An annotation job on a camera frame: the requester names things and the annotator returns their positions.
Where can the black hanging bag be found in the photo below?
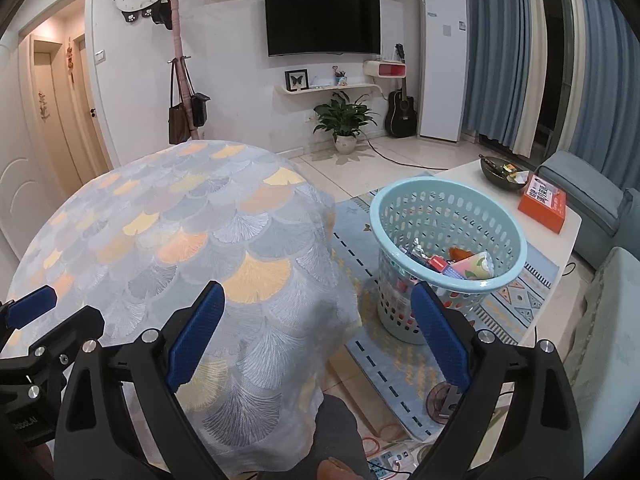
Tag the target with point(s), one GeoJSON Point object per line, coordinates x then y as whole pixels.
{"type": "Point", "coordinates": [198, 101]}

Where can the black wall television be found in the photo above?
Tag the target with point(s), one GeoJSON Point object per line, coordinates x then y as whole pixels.
{"type": "Point", "coordinates": [323, 26]}

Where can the white coffee table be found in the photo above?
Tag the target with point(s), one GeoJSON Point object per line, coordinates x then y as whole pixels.
{"type": "Point", "coordinates": [562, 306]}

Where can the patterned round tablecloth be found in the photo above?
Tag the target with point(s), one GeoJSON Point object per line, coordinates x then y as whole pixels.
{"type": "Point", "coordinates": [144, 240]}

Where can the dark green bowl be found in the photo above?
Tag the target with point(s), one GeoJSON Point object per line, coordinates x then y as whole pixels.
{"type": "Point", "coordinates": [503, 174]}

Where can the white lower wall shelf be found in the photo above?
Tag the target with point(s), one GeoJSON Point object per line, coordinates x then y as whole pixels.
{"type": "Point", "coordinates": [366, 87]}

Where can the white open door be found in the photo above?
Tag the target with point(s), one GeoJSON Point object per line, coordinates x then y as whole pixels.
{"type": "Point", "coordinates": [26, 199]}

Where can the white tall refrigerator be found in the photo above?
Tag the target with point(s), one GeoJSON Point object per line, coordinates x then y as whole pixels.
{"type": "Point", "coordinates": [444, 64]}

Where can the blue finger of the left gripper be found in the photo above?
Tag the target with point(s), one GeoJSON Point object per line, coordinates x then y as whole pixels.
{"type": "Point", "coordinates": [19, 313]}

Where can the brown hanging handbag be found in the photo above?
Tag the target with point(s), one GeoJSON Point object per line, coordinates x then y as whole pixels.
{"type": "Point", "coordinates": [178, 126]}

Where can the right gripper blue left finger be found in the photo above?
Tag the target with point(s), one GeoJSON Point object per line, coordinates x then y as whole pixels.
{"type": "Point", "coordinates": [188, 332]}

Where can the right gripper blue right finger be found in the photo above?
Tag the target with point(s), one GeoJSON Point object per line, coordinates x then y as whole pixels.
{"type": "Point", "coordinates": [445, 345]}

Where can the butterfly picture frame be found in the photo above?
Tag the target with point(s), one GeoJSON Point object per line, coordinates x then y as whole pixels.
{"type": "Point", "coordinates": [296, 80]}

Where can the black acoustic guitar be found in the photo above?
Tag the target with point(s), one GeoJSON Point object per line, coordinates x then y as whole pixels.
{"type": "Point", "coordinates": [401, 120]}

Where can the pink coat rack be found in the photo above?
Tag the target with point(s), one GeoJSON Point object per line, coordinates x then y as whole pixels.
{"type": "Point", "coordinates": [167, 13]}

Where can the light blue laundry basket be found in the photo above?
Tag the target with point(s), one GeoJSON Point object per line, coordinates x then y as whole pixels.
{"type": "Point", "coordinates": [448, 235]}

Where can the green potted plant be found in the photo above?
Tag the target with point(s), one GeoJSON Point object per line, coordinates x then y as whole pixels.
{"type": "Point", "coordinates": [344, 119]}

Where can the orange cardboard box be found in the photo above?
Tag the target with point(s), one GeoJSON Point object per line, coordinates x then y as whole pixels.
{"type": "Point", "coordinates": [544, 202]}

